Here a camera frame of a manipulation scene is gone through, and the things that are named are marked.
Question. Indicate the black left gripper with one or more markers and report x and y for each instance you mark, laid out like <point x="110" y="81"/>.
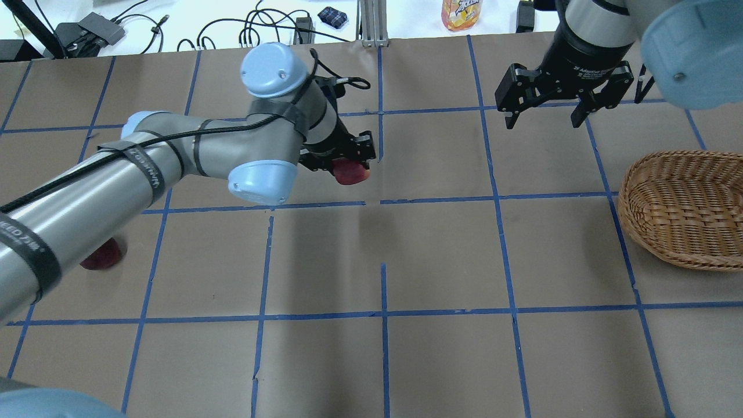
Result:
<point x="341" y="141"/>

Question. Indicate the orange drink bottle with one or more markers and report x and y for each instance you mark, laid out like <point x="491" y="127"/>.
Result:
<point x="460" y="15"/>

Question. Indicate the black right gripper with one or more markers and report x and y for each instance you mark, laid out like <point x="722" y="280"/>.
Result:
<point x="574" y="61"/>

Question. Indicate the dark red apple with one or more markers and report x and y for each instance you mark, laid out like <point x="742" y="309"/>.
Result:
<point x="109" y="254"/>

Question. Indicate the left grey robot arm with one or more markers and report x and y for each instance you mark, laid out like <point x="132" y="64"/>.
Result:
<point x="292" y="120"/>

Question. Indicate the aluminium frame post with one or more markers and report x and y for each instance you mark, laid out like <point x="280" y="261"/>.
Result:
<point x="371" y="22"/>

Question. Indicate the dark checkered pouch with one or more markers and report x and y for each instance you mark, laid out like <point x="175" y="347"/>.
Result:
<point x="333" y="17"/>

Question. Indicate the woven wicker basket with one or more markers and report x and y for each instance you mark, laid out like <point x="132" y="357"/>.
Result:
<point x="685" y="207"/>

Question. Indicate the black power brick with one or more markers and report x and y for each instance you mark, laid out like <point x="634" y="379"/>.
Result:
<point x="526" y="15"/>

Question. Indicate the grey adapter box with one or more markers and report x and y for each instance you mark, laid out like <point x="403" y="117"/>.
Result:
<point x="102" y="28"/>

